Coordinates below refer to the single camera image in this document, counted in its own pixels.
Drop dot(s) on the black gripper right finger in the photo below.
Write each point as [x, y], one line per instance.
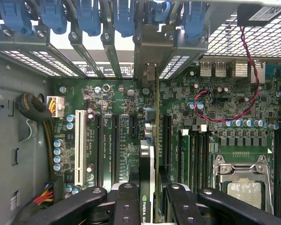
[185, 208]

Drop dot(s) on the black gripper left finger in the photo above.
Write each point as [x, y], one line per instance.
[127, 206]

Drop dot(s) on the long black expansion slot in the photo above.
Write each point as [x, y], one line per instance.
[115, 150]
[166, 140]
[98, 150]

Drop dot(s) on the metal CPU socket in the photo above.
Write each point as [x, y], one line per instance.
[243, 173]

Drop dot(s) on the white PCI expansion slot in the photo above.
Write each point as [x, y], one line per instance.
[80, 145]

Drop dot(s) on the short black expansion slot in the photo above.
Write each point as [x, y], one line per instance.
[133, 126]

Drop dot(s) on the green motherboard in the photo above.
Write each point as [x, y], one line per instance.
[224, 98]

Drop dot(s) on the white power connector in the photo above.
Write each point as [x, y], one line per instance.
[57, 106]

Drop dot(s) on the open black PC case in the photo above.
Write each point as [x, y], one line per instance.
[18, 140]

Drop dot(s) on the metal rear port block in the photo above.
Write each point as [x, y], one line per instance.
[241, 69]
[205, 69]
[260, 75]
[220, 69]

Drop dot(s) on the black intrusion switch box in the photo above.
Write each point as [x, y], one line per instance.
[246, 15]

